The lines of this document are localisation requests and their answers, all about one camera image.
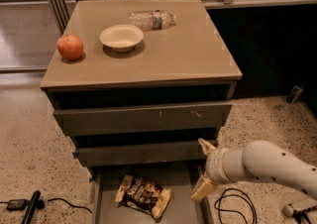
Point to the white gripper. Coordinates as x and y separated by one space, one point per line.
215 165

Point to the brown chip bag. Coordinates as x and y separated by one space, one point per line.
142 194

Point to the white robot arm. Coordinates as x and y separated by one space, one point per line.
258 161

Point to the grey middle drawer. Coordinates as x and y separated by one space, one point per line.
139 154

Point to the grey open bottom drawer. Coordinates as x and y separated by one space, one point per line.
179 177

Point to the grey top drawer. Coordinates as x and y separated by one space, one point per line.
144 118

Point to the grey drawer cabinet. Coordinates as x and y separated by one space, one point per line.
186 63

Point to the white power strip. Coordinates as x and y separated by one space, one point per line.
291 209

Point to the white paper bowl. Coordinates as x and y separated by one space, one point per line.
121 38

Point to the clear plastic water bottle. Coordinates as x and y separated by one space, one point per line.
152 20

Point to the red apple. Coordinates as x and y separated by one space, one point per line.
70 47

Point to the black bar on floor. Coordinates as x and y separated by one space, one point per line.
36 203

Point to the black power adapter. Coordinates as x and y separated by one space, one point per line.
17 204

